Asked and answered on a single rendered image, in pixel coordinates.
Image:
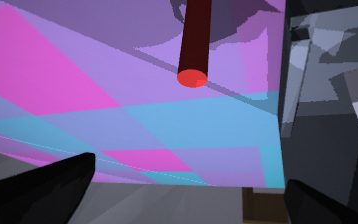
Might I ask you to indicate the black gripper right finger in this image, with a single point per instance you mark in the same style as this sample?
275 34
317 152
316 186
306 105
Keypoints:
305 205

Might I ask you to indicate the red peg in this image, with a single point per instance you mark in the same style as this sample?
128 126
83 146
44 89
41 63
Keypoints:
194 53

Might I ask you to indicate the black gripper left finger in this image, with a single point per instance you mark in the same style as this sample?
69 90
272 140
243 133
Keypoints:
46 195

